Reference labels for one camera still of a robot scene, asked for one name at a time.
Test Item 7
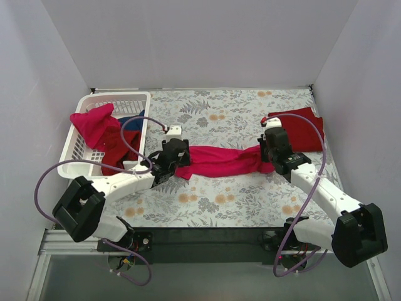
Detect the bright pink t shirt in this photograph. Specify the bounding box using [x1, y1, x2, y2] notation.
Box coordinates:
[175, 145, 274, 180]

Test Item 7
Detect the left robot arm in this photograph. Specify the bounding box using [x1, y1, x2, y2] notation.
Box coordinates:
[53, 138, 190, 251]

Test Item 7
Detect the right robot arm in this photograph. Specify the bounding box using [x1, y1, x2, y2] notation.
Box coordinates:
[258, 126, 388, 268]

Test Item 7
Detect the folded dark red t shirt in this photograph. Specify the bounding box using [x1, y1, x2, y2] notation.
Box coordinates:
[268, 107, 325, 152]

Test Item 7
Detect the blue t shirt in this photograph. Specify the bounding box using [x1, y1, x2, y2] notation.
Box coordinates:
[118, 110, 145, 132]

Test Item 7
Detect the floral patterned table mat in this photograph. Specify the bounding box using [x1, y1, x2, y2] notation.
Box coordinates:
[61, 88, 352, 228]

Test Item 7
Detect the dark red crumpled t shirt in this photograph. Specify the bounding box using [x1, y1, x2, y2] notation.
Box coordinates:
[102, 127, 141, 169]

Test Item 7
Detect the pink t shirt in basket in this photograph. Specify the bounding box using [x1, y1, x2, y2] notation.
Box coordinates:
[70, 103, 120, 152]

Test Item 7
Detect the white plastic laundry basket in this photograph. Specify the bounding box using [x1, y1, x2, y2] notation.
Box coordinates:
[58, 91, 151, 179]

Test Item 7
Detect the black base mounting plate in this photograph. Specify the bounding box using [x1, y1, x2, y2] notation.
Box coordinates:
[96, 228, 314, 266]

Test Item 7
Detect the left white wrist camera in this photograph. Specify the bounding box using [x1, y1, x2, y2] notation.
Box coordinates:
[164, 125, 182, 142]

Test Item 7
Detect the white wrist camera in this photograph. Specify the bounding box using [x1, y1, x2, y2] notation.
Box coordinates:
[260, 117, 282, 130]
[164, 125, 182, 142]

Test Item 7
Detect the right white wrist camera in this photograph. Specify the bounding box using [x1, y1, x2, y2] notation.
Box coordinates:
[260, 117, 282, 130]

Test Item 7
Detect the aluminium frame rail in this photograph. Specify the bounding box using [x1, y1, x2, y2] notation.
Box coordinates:
[39, 228, 101, 255]

